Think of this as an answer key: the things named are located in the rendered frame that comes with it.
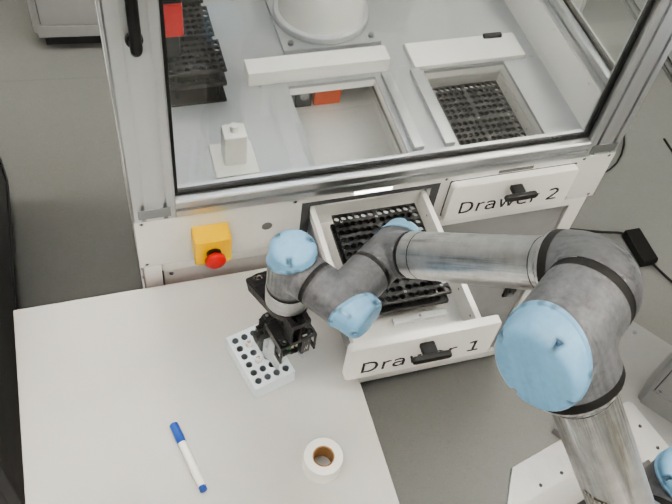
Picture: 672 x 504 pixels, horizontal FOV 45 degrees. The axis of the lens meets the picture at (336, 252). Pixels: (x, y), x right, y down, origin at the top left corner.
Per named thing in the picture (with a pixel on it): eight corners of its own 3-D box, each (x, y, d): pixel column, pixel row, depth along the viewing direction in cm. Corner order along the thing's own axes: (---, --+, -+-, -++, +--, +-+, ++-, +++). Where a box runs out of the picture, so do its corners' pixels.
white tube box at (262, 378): (294, 380, 156) (295, 371, 153) (254, 399, 153) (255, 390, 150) (264, 330, 162) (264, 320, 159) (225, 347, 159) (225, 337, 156)
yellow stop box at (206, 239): (232, 263, 161) (232, 241, 155) (196, 269, 159) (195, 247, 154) (227, 243, 164) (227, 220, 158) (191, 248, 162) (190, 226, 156)
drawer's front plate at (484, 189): (563, 202, 183) (580, 169, 174) (443, 221, 176) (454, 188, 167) (560, 196, 184) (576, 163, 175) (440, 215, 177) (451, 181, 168)
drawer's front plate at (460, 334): (487, 351, 158) (503, 321, 149) (344, 381, 151) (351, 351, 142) (484, 343, 159) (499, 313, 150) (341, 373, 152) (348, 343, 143)
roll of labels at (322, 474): (347, 456, 148) (349, 447, 145) (331, 490, 144) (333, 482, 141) (312, 440, 149) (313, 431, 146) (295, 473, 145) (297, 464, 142)
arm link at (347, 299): (401, 278, 125) (344, 239, 128) (356, 325, 119) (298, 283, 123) (392, 306, 131) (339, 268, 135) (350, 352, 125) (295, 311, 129)
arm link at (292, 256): (299, 276, 121) (256, 245, 124) (294, 316, 130) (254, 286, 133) (332, 245, 125) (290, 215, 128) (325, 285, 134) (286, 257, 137)
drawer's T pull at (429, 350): (451, 358, 147) (453, 354, 146) (412, 366, 145) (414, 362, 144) (444, 341, 149) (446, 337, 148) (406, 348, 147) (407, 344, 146)
